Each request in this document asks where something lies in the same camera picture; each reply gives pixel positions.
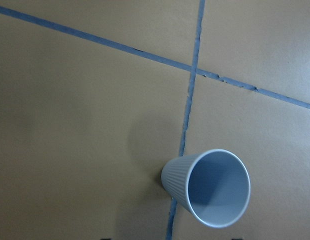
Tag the blue ribbed plastic cup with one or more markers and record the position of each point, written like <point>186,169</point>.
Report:
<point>214,186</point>

